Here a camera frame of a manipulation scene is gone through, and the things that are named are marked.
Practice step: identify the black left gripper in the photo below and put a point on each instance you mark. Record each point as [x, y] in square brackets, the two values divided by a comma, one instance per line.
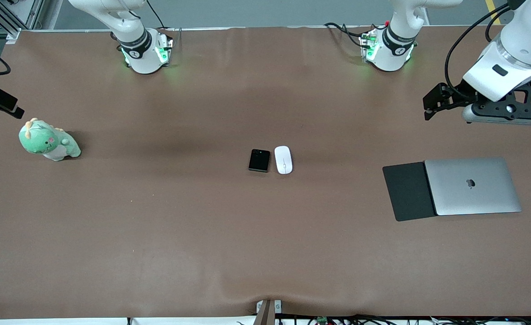
[455, 92]

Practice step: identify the white computer mouse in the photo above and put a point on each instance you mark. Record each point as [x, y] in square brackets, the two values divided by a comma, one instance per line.
[283, 160]

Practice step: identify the black phone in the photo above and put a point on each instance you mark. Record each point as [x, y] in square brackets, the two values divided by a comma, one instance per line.
[259, 160]

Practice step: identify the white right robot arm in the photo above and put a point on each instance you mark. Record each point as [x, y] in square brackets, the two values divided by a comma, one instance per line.
[141, 49]

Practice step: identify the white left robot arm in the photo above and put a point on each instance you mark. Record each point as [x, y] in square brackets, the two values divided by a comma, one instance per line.
[518, 40]

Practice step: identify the black mouse pad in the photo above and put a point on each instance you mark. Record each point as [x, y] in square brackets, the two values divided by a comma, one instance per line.
[407, 192]

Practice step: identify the green dinosaur plush toy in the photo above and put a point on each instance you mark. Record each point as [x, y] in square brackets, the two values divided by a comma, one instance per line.
[44, 142]

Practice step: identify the silver closed laptop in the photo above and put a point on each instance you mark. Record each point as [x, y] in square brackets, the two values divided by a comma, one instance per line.
[473, 185]

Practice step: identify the brown table cover mat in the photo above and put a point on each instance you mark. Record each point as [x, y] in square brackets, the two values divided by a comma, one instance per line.
[202, 225]

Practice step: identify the aluminium frame profile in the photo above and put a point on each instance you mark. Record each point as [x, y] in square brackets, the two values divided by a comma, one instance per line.
[3, 16]

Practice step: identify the metal table edge bracket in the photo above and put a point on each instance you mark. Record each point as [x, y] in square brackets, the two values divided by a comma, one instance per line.
[269, 313]

